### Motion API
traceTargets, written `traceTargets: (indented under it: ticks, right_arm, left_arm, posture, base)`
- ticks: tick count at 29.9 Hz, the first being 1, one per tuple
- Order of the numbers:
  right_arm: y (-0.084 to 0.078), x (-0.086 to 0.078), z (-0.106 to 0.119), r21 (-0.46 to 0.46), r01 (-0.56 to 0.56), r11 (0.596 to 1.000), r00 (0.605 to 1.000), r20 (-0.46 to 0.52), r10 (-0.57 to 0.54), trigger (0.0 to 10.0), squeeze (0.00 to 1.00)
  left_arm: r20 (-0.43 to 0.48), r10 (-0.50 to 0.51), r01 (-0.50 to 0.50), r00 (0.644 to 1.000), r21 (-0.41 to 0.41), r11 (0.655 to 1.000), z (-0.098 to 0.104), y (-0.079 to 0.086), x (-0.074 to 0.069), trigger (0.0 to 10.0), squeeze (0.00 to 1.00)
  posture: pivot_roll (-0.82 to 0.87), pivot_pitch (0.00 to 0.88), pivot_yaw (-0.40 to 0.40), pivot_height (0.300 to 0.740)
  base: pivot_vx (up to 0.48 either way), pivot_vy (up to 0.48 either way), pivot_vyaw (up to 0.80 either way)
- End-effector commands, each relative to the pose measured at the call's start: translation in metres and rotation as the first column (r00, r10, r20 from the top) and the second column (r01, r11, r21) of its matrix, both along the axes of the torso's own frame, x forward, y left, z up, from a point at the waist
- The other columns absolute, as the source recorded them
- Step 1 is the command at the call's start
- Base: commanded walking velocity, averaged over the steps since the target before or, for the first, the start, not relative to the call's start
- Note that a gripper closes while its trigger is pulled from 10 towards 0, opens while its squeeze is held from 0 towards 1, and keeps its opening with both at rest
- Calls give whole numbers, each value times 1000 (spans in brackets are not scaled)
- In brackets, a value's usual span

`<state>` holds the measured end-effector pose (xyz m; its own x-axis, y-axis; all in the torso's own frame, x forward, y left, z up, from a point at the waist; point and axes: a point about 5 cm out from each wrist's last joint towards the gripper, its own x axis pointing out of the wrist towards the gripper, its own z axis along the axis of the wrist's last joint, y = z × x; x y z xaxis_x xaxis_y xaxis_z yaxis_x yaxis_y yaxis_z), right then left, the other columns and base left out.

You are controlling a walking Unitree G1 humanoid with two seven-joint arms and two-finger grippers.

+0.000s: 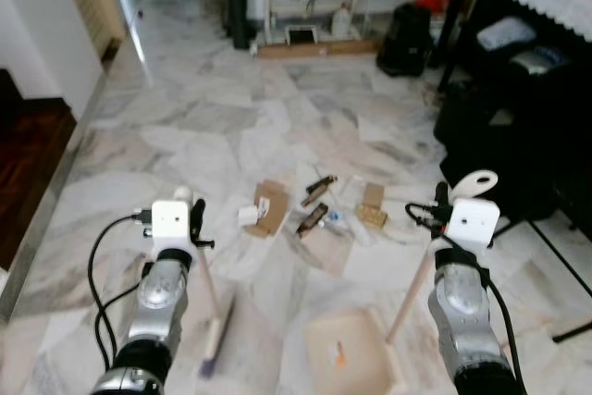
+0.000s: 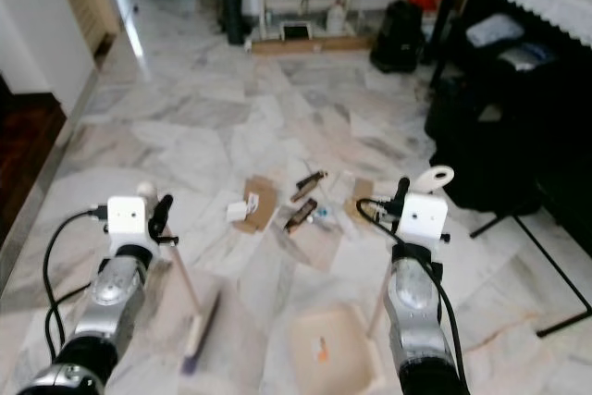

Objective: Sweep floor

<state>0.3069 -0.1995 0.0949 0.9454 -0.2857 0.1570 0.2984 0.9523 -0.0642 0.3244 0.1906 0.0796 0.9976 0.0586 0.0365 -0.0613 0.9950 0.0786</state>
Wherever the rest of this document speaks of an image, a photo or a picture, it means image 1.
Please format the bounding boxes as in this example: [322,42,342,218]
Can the black chair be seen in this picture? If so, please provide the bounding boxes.
[433,39,592,342]

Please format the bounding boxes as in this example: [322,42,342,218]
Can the small cardboard box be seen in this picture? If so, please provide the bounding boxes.
[356,182,389,228]

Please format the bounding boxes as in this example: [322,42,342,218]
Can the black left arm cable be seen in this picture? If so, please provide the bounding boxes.
[86,213,154,368]

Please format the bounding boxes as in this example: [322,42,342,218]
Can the white plastic bottle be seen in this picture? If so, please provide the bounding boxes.
[333,5,355,40]

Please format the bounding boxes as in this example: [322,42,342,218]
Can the red cloth item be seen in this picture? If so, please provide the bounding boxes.
[412,0,454,17]

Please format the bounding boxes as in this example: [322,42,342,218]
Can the wooden long-handled brush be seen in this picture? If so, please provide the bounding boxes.
[173,185,238,379]

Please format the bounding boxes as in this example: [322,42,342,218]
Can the light brown snack wrapper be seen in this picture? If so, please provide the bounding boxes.
[301,175,339,208]

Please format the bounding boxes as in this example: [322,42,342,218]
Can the wooden long-handled dustpan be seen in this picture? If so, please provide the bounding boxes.
[303,170,500,395]

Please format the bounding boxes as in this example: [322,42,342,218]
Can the wooden base plank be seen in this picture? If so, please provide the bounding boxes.
[254,37,382,60]

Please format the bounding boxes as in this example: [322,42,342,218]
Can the black table frame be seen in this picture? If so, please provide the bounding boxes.
[435,0,473,91]

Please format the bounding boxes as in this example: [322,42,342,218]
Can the grey blue bag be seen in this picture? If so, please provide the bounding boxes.
[476,16,537,52]

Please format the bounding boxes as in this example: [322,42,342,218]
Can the tall black cylinder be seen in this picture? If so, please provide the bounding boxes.
[222,0,255,51]

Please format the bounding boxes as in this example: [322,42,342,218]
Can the white crumpled paper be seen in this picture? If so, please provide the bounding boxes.
[237,206,265,228]

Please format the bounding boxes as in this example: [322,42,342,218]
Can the flat brown cardboard piece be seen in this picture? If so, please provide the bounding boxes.
[252,180,290,237]

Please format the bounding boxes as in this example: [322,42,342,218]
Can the white packet orange mark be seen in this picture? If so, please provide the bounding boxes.
[324,338,357,370]

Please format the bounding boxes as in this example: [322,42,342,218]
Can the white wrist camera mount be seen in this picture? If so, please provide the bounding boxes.
[151,201,192,246]
[447,198,500,250]

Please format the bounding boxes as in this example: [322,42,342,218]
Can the black bag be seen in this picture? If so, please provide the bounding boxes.
[376,2,436,79]

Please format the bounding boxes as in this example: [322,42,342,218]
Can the dark wooden staircase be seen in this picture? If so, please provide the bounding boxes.
[0,67,80,271]

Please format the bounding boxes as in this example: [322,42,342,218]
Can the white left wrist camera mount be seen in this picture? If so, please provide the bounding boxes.
[151,201,192,246]

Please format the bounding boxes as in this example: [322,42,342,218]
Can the shiny silver bag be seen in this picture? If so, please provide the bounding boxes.
[509,46,570,77]

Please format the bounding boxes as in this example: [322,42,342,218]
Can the small dark picture frame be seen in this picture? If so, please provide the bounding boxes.
[287,27,317,46]

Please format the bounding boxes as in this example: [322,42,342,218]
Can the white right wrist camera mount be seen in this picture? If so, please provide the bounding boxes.
[447,198,500,250]

